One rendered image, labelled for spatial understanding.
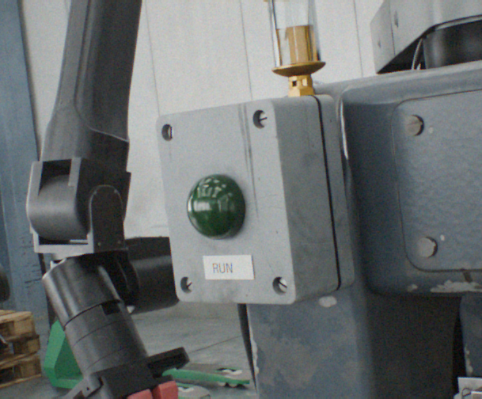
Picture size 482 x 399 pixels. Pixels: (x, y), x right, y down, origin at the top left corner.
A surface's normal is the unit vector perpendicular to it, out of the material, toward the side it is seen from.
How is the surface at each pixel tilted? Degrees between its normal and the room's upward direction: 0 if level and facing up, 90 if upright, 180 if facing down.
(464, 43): 90
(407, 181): 90
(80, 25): 71
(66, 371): 75
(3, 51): 90
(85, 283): 64
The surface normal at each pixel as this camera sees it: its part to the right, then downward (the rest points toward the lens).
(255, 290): -0.66, 0.12
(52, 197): -0.64, -0.31
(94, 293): 0.32, -0.48
